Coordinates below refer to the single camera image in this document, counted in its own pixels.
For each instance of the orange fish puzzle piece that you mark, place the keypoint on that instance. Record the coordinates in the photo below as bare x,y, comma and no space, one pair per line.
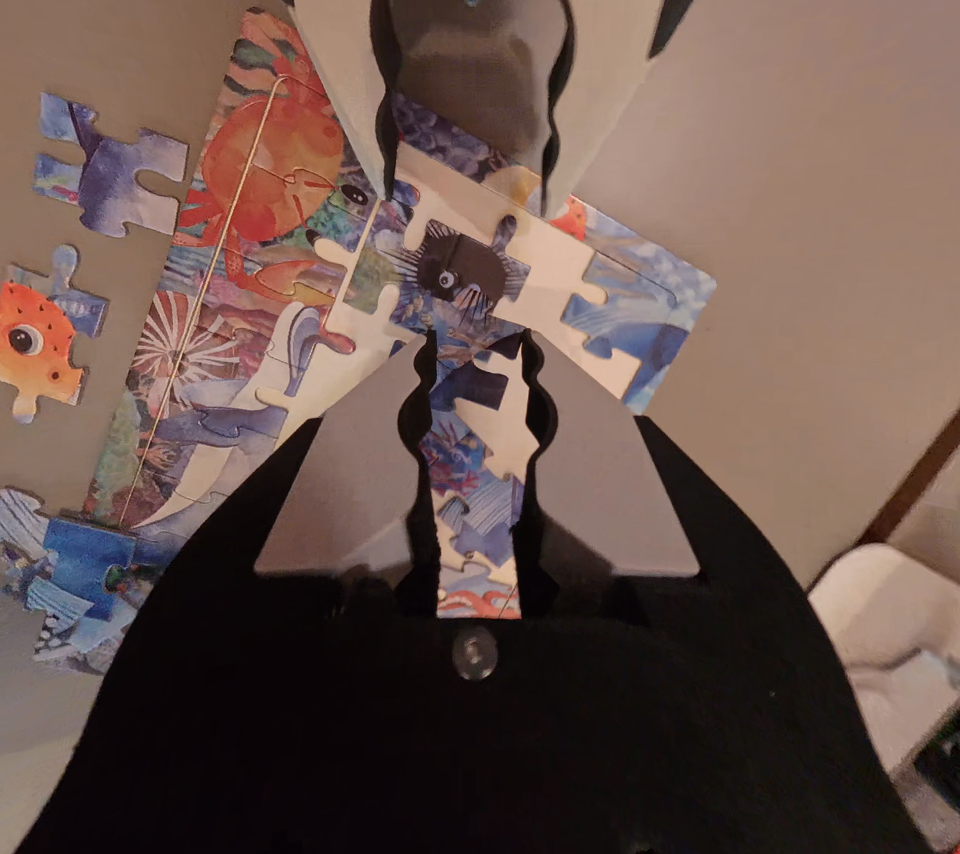
37,344

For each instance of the small blue puzzle piece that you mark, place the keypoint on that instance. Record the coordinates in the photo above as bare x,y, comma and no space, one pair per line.
86,561

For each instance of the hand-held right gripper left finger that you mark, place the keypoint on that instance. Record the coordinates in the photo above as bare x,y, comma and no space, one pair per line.
345,494

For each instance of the white blue striped puzzle piece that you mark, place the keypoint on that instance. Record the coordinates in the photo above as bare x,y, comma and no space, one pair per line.
19,516

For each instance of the black sea urchin puzzle pieces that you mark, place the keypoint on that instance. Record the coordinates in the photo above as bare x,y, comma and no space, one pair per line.
465,269

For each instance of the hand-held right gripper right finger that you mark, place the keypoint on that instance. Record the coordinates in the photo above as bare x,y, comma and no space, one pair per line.
615,494

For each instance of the purple coral puzzle piece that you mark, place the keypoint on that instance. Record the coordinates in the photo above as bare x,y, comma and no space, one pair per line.
472,381

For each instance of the blue purple puzzle piece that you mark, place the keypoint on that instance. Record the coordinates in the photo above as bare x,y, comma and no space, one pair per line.
112,171

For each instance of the ocean jigsaw puzzle board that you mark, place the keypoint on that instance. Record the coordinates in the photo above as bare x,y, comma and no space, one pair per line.
247,194

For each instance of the joined striped coral puzzle pieces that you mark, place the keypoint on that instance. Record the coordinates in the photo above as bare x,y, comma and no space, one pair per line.
472,509

